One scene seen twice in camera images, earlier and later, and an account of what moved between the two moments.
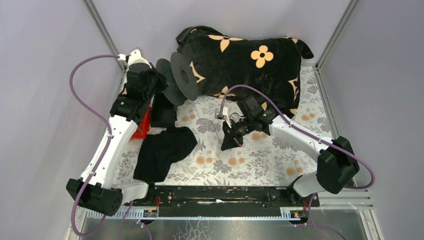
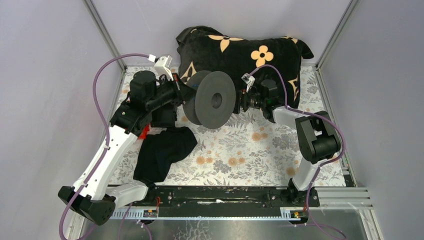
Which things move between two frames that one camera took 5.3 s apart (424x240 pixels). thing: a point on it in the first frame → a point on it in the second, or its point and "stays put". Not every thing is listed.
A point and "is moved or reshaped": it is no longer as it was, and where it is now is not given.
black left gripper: [160, 79] → [182, 92]
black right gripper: [230, 140] → [241, 100]
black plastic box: [163, 113] stays put
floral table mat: [260, 159] stays put
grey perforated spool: [182, 83] is moved or reshaped
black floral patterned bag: [271, 65] stays put
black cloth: [158, 150] stays put
